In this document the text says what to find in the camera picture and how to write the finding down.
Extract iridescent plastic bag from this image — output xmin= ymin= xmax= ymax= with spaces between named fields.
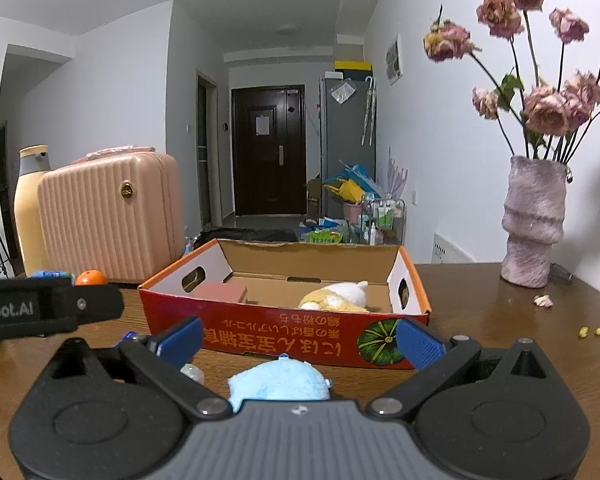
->
xmin=180 ymin=363 xmax=204 ymax=385

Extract pink layered sponge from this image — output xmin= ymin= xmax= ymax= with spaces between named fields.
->
xmin=190 ymin=282 xmax=247 ymax=304

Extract yellow white plush toy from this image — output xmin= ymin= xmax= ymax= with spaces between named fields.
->
xmin=298 ymin=281 xmax=368 ymax=313

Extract light blue plush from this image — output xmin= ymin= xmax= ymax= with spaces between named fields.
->
xmin=227 ymin=354 xmax=330 ymax=412

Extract orange fruit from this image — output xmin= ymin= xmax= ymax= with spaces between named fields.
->
xmin=74 ymin=269 xmax=108 ymax=286

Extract blue tissue pack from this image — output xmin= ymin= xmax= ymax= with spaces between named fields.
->
xmin=29 ymin=270 xmax=74 ymax=280

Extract small blue box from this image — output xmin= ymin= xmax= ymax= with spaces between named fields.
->
xmin=116 ymin=330 xmax=151 ymax=347

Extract pink ribbed suitcase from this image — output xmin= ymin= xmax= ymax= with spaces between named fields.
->
xmin=38 ymin=146 xmax=185 ymax=284

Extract red cardboard box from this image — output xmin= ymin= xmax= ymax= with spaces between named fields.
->
xmin=140 ymin=240 xmax=431 ymax=370

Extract fallen rose petal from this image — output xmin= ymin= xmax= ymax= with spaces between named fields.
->
xmin=533 ymin=295 xmax=554 ymax=308

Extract black floor bag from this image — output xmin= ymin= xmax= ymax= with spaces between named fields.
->
xmin=194 ymin=226 xmax=298 ymax=249

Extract cream thermos jug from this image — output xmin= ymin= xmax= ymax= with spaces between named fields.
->
xmin=14 ymin=144 xmax=50 ymax=276

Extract pink textured vase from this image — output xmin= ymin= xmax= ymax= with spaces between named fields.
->
xmin=501 ymin=155 xmax=567 ymax=289

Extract dark entrance door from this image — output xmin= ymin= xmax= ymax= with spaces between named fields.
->
xmin=232 ymin=84 xmax=306 ymax=216

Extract dried pink roses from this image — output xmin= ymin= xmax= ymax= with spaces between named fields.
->
xmin=422 ymin=0 xmax=600 ymax=165

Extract grey refrigerator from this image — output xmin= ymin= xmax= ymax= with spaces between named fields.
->
xmin=319 ymin=76 xmax=378 ymax=219

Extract yellow box on fridge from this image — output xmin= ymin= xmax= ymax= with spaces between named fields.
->
xmin=334 ymin=60 xmax=373 ymax=81

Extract wire trolley with bottles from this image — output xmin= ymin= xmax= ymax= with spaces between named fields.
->
xmin=350 ymin=198 xmax=406 ymax=246

